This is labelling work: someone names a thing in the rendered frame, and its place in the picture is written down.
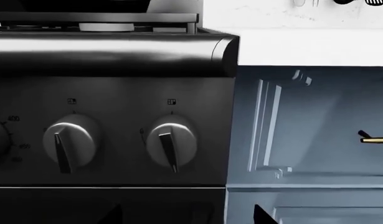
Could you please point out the black pot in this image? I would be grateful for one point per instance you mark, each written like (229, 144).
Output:
(69, 4)

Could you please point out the black oven door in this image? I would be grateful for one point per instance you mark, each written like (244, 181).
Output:
(69, 203)

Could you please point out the black stove knob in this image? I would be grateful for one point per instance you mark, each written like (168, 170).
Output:
(68, 145)
(172, 147)

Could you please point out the stainless steel stove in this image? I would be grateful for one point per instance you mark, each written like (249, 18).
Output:
(116, 58)

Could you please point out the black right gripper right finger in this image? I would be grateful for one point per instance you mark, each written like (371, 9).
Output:
(262, 217)

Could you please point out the blue cabinet door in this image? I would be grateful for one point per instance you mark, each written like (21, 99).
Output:
(319, 205)

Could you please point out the black ladle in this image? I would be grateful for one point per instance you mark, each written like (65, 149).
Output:
(343, 2)

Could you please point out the black slotted spatula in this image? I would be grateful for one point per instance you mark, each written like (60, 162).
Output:
(375, 2)

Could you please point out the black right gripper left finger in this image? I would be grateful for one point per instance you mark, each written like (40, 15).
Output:
(114, 217)

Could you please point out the silver burner cap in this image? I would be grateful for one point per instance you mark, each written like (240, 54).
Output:
(105, 27)

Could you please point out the blue cabinet drawer front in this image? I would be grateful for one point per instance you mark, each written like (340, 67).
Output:
(319, 116)

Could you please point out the black stove grate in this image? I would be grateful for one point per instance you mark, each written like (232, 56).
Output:
(94, 18)

